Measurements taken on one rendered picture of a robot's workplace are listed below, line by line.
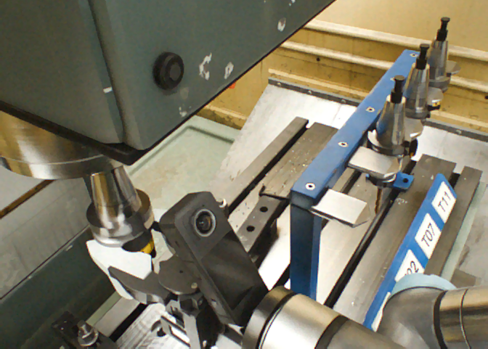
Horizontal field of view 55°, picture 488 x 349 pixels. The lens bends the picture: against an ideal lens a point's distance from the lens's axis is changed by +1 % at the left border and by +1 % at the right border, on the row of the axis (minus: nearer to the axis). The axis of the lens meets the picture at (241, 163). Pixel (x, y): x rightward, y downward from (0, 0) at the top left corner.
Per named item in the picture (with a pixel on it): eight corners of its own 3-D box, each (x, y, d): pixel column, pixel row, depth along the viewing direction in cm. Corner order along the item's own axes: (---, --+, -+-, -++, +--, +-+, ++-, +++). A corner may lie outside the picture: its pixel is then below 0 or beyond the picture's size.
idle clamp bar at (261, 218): (282, 222, 104) (282, 201, 100) (224, 314, 87) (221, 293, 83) (262, 215, 106) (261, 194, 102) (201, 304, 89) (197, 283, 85)
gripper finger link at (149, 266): (81, 294, 49) (157, 321, 46) (65, 254, 46) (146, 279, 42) (100, 272, 51) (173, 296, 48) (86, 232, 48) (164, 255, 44)
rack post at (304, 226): (334, 321, 85) (347, 203, 66) (321, 345, 81) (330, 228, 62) (285, 296, 89) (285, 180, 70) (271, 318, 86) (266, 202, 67)
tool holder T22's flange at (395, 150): (381, 133, 77) (383, 120, 76) (415, 148, 74) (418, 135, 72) (358, 150, 74) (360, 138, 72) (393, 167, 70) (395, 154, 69)
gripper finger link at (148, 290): (101, 289, 44) (183, 317, 40) (96, 278, 43) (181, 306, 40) (130, 254, 47) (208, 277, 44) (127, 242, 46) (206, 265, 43)
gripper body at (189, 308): (155, 330, 47) (254, 400, 40) (139, 271, 42) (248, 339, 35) (206, 279, 52) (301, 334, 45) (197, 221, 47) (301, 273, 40)
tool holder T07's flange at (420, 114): (402, 101, 84) (405, 88, 82) (436, 112, 81) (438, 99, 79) (384, 117, 81) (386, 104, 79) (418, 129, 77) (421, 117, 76)
